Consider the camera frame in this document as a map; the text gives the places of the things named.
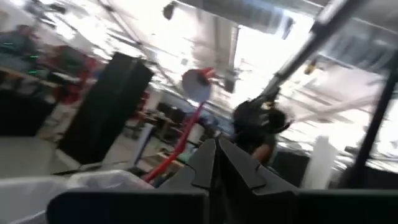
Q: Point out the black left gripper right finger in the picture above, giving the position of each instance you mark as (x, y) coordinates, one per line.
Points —
(239, 169)

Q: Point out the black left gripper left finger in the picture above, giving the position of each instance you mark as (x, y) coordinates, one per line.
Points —
(202, 168)

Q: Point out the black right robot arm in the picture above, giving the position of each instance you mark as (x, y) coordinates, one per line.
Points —
(258, 124)

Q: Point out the red articulated stand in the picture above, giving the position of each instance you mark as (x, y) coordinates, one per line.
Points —
(186, 130)

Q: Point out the clear plastic bin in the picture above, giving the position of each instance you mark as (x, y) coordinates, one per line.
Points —
(109, 180)
(28, 199)

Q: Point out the tall black cabinet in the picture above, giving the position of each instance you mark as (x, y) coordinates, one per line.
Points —
(105, 109)

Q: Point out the black frame pole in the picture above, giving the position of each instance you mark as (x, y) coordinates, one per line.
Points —
(377, 121)

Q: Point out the grey metal frame pole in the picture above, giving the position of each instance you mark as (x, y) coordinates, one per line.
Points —
(311, 40)

